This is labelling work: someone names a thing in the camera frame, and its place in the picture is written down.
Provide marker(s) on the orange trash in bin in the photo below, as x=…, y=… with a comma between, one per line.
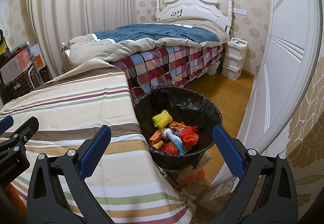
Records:
x=176, y=127

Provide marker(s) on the yellow foam fruit net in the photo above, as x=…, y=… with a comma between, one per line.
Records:
x=161, y=120

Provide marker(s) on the black hand trolley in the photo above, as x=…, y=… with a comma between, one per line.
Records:
x=3, y=46

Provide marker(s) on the white wardrobe door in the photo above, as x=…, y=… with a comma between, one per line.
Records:
x=285, y=110

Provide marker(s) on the red foam fruit net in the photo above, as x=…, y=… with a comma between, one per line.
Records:
x=189, y=137

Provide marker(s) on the beige and blue duvet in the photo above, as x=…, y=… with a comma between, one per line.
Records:
x=122, y=42

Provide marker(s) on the cardboard box under bin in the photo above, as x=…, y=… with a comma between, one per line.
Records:
x=191, y=173

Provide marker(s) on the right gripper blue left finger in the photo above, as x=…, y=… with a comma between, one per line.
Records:
x=91, y=151

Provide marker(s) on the red trash in bin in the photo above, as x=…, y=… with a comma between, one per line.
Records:
x=169, y=148

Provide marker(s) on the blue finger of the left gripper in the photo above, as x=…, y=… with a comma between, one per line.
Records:
x=6, y=123
x=25, y=132

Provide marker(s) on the white bed headboard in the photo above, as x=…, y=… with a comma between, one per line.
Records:
x=200, y=8

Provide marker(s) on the plaid bed sheet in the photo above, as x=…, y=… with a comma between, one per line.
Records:
x=170, y=66

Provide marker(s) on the white plastic drawer unit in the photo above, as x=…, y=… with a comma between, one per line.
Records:
x=234, y=58

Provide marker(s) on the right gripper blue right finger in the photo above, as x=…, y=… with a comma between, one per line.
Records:
x=232, y=151

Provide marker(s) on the orange cardboard piece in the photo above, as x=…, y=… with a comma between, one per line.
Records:
x=156, y=137

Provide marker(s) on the small white waste bin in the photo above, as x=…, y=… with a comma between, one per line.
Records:
x=213, y=68

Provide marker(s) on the wall switch plate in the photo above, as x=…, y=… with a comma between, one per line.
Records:
x=240, y=12

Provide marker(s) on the striped table cloth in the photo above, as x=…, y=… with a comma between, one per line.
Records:
x=125, y=187

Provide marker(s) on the cream curtain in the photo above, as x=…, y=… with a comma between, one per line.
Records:
x=56, y=21

